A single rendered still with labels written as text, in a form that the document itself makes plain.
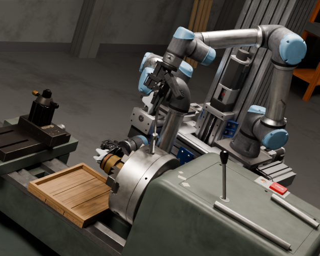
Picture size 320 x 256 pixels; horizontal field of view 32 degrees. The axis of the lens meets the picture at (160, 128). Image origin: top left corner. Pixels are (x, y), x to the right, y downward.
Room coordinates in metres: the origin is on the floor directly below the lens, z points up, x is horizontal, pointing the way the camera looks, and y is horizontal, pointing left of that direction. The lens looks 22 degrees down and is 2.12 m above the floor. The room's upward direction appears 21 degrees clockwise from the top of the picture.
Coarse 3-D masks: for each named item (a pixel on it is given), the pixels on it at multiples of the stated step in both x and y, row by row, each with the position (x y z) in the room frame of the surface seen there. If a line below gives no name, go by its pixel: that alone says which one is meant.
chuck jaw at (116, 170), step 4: (112, 168) 1.99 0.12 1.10; (116, 168) 2.00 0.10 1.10; (112, 172) 1.95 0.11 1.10; (116, 172) 1.96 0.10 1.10; (108, 176) 1.91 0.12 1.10; (112, 176) 1.92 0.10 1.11; (108, 180) 1.90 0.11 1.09; (112, 180) 1.90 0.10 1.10; (108, 184) 1.90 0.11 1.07; (112, 184) 1.89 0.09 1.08; (116, 184) 1.87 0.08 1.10; (112, 188) 1.88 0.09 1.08; (116, 188) 1.87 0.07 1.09; (116, 192) 1.87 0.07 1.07
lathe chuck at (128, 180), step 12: (132, 156) 1.93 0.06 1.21; (144, 156) 1.94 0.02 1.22; (156, 156) 1.95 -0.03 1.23; (132, 168) 1.89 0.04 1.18; (144, 168) 1.89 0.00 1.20; (120, 180) 1.87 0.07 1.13; (132, 180) 1.86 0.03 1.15; (120, 192) 1.85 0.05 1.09; (132, 192) 1.84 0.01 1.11; (108, 204) 1.89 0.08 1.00; (120, 204) 1.85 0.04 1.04; (120, 216) 1.89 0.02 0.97
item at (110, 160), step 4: (104, 156) 2.05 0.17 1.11; (108, 156) 2.05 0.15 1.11; (112, 156) 2.05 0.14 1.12; (116, 156) 2.06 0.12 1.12; (104, 160) 2.04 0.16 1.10; (108, 160) 2.03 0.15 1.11; (112, 160) 2.03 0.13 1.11; (116, 160) 2.03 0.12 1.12; (120, 160) 2.05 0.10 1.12; (100, 164) 2.04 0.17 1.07; (104, 164) 2.03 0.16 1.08; (108, 164) 2.02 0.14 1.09; (112, 164) 2.02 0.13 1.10; (116, 164) 2.03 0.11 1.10; (120, 164) 2.03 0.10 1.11; (104, 168) 2.02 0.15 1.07; (108, 168) 2.02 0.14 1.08; (120, 168) 2.02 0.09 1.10; (108, 172) 2.02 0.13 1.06
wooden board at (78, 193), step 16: (48, 176) 2.09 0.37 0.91; (64, 176) 2.17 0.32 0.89; (80, 176) 2.22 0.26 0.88; (96, 176) 2.27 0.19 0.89; (32, 192) 1.98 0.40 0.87; (48, 192) 2.00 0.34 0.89; (64, 192) 2.05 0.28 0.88; (80, 192) 2.09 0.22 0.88; (96, 192) 2.14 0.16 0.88; (64, 208) 1.91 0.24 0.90; (80, 208) 1.97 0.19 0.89; (96, 208) 2.02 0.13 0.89; (80, 224) 1.87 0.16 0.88
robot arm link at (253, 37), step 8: (200, 32) 2.35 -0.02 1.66; (208, 32) 2.35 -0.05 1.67; (216, 32) 2.36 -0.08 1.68; (224, 32) 2.37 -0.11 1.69; (232, 32) 2.38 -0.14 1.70; (240, 32) 2.40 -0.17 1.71; (248, 32) 2.41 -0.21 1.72; (256, 32) 2.42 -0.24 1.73; (264, 32) 2.43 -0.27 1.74; (208, 40) 2.32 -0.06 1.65; (216, 40) 2.33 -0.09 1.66; (224, 40) 2.35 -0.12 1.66; (232, 40) 2.36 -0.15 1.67; (240, 40) 2.38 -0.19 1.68; (248, 40) 2.40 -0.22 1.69; (256, 40) 2.41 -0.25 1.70; (264, 40) 2.42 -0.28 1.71; (216, 48) 2.35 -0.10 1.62
